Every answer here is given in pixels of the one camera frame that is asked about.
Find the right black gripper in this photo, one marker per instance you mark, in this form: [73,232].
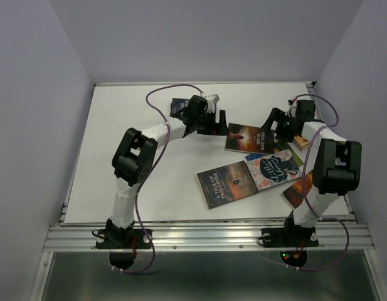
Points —
[276,115]

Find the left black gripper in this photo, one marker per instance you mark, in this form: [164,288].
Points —
[214,128]

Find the Three Days to See book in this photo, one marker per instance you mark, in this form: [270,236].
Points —
[249,139]

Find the Little Women floral book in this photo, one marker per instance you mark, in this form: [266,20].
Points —
[274,169]

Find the Jane Eyre blue book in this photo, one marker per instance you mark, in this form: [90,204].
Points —
[177,107]

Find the A Tale of Two Cities book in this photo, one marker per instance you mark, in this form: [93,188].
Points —
[226,184]

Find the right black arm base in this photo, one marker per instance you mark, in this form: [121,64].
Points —
[293,239]

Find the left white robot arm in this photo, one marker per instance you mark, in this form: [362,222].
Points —
[133,160]

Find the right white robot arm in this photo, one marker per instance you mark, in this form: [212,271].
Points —
[337,163]

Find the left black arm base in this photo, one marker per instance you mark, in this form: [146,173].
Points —
[123,243]

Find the yellow orange book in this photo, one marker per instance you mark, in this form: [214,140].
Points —
[300,143]

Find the brown orange book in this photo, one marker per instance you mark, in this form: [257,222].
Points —
[294,194]

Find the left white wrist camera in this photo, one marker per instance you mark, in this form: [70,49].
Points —
[212,100]

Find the aluminium mounting rail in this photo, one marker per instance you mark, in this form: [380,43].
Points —
[213,236]

